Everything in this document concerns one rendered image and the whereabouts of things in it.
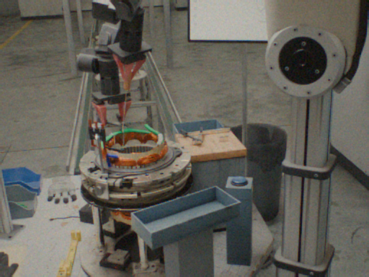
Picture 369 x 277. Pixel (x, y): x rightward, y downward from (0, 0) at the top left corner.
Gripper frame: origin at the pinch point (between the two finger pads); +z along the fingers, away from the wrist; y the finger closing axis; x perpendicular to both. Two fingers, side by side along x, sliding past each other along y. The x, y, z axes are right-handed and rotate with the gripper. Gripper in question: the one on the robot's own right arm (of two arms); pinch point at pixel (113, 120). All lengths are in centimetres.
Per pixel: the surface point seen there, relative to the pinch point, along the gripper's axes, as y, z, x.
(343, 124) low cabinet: -228, 90, -100
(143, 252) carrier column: 5.9, 28.5, 28.3
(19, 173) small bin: 20, 38, -56
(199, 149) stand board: -22.1, 9.9, 14.2
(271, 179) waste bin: -128, 91, -67
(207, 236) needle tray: -3.0, 15.0, 47.3
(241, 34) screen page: -87, -6, -49
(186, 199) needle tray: -2.7, 9.3, 37.9
